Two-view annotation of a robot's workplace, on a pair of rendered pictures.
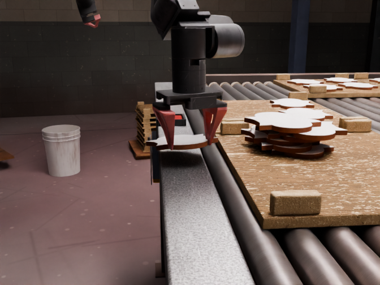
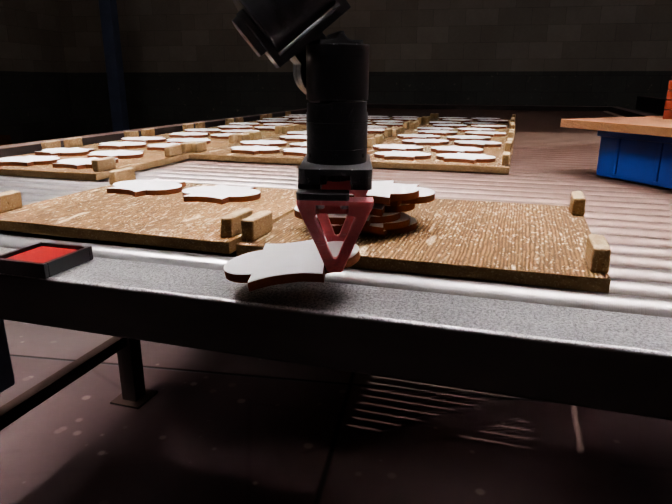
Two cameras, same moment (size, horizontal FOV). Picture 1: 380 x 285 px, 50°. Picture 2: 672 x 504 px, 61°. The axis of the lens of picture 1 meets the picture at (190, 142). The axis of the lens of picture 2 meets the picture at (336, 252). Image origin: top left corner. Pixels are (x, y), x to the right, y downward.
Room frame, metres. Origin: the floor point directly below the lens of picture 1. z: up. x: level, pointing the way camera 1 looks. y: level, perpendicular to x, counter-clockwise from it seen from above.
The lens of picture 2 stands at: (0.49, 0.50, 1.12)
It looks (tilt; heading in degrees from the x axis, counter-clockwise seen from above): 17 degrees down; 292
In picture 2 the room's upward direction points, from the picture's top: straight up
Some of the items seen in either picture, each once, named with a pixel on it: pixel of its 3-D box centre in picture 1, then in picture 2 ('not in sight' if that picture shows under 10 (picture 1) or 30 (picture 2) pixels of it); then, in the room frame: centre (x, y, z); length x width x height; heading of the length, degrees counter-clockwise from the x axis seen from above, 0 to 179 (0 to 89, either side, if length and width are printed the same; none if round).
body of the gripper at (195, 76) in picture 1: (189, 80); (336, 140); (0.70, 0.00, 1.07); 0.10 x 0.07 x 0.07; 111
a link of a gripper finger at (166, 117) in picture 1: (177, 122); (335, 220); (0.69, 0.02, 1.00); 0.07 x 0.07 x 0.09; 21
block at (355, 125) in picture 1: (357, 125); not in sight; (0.87, -0.36, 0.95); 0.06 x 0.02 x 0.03; 95
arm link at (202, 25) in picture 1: (191, 43); (336, 72); (0.70, 0.00, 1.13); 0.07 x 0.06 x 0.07; 124
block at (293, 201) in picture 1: (294, 202); (597, 253); (0.46, -0.13, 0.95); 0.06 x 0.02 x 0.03; 95
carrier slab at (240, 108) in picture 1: (271, 115); (169, 207); (1.08, -0.22, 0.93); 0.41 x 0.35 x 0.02; 4
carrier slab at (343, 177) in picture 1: (333, 165); (429, 228); (0.66, -0.24, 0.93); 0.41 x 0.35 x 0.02; 5
